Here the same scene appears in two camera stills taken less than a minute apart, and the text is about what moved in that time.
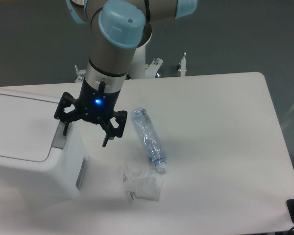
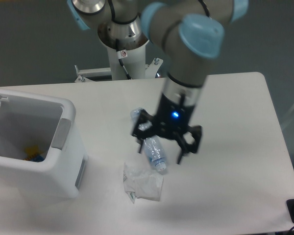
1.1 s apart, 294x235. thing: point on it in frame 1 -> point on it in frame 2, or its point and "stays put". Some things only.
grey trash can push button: [59, 139] stays put
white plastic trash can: [28, 149] stays put
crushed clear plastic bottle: [149, 137] stays put
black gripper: [94, 105] -> [173, 117]
